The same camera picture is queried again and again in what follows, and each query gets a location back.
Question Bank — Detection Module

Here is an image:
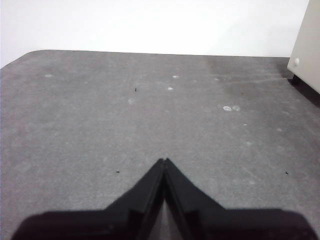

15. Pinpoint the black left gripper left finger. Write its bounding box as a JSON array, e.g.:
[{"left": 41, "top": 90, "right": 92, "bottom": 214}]
[{"left": 11, "top": 157, "right": 166, "bottom": 240}]

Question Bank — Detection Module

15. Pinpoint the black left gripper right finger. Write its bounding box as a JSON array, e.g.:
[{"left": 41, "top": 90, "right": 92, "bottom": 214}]
[{"left": 163, "top": 157, "right": 317, "bottom": 240}]

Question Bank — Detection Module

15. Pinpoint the white Toshiba toaster oven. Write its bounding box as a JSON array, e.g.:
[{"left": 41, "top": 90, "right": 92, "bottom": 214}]
[{"left": 286, "top": 0, "right": 320, "bottom": 95}]

